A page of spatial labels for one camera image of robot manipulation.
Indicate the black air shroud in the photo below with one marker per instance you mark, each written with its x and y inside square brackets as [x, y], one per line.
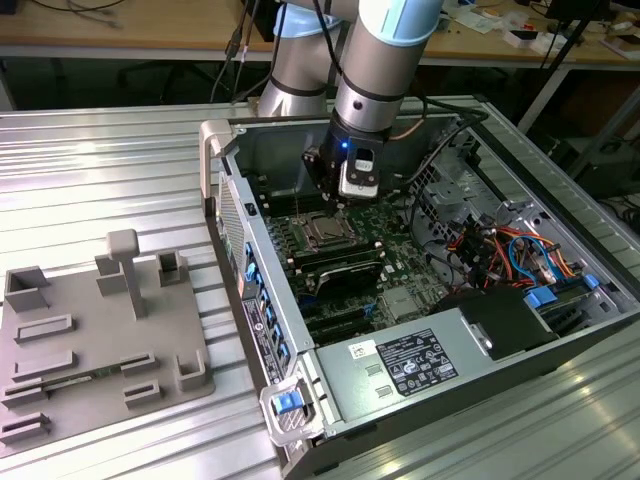
[500, 315]

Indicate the green RAM stick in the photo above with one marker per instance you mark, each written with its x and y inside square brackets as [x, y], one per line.
[75, 377]

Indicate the green motherboard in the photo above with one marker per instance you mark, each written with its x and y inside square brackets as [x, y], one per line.
[400, 265]

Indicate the grey power supply unit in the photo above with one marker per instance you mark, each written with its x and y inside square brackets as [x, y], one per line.
[340, 370]

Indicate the white box on desk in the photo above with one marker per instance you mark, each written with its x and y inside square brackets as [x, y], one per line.
[525, 40]

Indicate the wooden desk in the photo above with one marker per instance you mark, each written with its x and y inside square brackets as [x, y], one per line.
[150, 25]

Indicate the CPU socket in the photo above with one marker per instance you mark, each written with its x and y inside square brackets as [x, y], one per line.
[302, 242]

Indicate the black installed RAM sticks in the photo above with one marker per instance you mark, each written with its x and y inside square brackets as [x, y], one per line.
[330, 255]

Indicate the blue disk carrier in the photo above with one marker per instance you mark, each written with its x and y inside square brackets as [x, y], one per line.
[542, 300]

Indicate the silver square CPU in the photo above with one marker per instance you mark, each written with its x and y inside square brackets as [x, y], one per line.
[327, 231]

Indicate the grey parts rack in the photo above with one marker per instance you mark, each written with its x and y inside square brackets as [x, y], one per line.
[100, 325]

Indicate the open grey PC case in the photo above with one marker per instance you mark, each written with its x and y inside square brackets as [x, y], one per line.
[500, 380]

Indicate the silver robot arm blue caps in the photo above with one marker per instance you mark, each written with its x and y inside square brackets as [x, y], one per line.
[372, 75]

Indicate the metal perforated drive cage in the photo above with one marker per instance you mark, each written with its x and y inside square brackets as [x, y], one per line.
[450, 200]

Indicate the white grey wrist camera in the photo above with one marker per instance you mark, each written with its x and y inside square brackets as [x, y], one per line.
[360, 175]

